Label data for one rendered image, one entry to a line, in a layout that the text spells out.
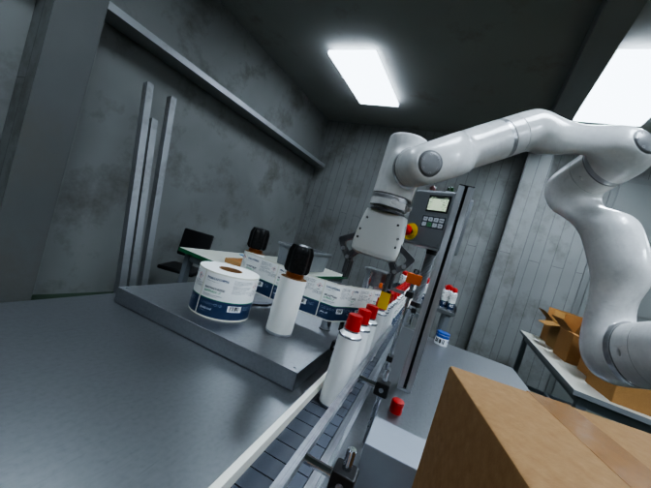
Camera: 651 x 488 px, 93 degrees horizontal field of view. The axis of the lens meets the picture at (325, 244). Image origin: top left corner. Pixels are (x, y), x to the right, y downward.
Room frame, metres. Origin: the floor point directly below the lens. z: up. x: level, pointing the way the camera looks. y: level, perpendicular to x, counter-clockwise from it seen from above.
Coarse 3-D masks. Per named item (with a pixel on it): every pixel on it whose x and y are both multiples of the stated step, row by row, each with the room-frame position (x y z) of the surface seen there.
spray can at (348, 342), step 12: (348, 324) 0.66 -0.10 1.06; (360, 324) 0.66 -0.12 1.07; (348, 336) 0.65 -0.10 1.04; (360, 336) 0.66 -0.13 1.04; (336, 348) 0.66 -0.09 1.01; (348, 348) 0.64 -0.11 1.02; (336, 360) 0.65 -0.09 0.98; (348, 360) 0.64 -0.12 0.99; (336, 372) 0.65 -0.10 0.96; (348, 372) 0.65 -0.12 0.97; (324, 384) 0.66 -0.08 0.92; (336, 384) 0.64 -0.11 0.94; (324, 396) 0.65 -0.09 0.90; (336, 396) 0.64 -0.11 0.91
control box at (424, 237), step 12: (420, 192) 1.08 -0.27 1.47; (432, 192) 1.04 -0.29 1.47; (444, 192) 1.01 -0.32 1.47; (420, 204) 1.07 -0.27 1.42; (420, 216) 1.05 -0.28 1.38; (444, 216) 0.98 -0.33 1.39; (468, 216) 1.02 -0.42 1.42; (420, 228) 1.04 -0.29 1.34; (444, 228) 0.97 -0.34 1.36; (408, 240) 1.07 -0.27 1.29; (420, 240) 1.03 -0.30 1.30; (432, 240) 1.00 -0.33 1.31; (456, 252) 1.02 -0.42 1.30
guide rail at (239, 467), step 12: (312, 396) 0.64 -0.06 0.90; (300, 408) 0.58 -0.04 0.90; (276, 420) 0.50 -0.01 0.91; (288, 420) 0.53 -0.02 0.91; (264, 432) 0.47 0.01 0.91; (276, 432) 0.48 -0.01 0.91; (252, 444) 0.43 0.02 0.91; (264, 444) 0.45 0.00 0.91; (240, 456) 0.41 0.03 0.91; (252, 456) 0.42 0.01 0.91; (228, 468) 0.38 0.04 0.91; (240, 468) 0.39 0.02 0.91; (216, 480) 0.36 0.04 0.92; (228, 480) 0.37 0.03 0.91
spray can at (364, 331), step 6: (360, 312) 0.74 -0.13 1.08; (366, 312) 0.74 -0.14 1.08; (366, 318) 0.74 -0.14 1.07; (366, 324) 0.74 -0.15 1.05; (360, 330) 0.73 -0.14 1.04; (366, 330) 0.73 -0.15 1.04; (366, 336) 0.73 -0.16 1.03; (360, 342) 0.73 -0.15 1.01; (366, 342) 0.74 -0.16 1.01; (360, 348) 0.73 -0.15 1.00; (360, 354) 0.73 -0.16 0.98; (360, 360) 0.74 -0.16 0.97; (354, 366) 0.73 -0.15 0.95; (354, 372) 0.73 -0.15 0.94
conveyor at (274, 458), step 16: (368, 368) 0.93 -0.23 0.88; (352, 400) 0.71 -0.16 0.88; (304, 416) 0.60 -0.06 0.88; (320, 416) 0.61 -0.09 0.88; (336, 416) 0.63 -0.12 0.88; (288, 432) 0.54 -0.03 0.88; (304, 432) 0.55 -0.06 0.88; (272, 448) 0.49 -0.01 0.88; (288, 448) 0.50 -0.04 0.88; (320, 448) 0.52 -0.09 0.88; (256, 464) 0.45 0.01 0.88; (272, 464) 0.46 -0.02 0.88; (304, 464) 0.47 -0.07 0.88; (240, 480) 0.41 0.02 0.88; (256, 480) 0.42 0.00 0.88; (272, 480) 0.43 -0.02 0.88; (304, 480) 0.44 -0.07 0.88
